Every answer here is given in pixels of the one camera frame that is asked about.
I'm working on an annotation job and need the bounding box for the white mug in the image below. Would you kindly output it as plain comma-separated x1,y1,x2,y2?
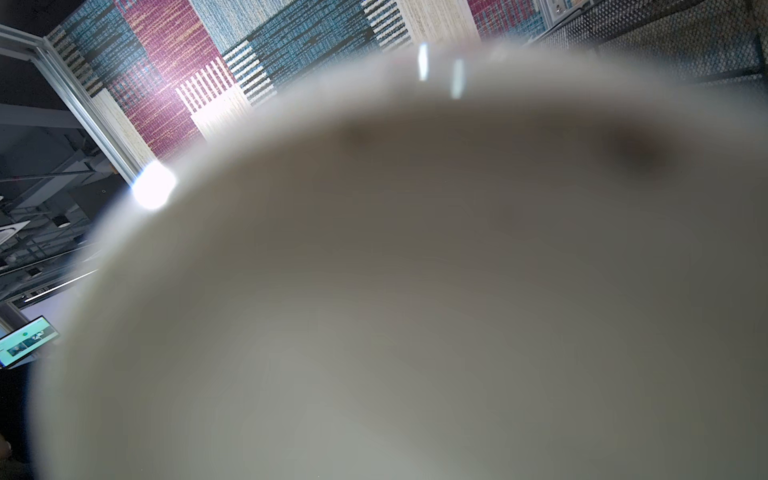
30,43,767,479

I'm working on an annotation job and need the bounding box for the monitor screen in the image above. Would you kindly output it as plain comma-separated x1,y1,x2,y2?
1,316,60,369

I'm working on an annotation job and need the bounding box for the black wire shelf rack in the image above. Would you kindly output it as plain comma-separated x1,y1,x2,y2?
534,0,767,101

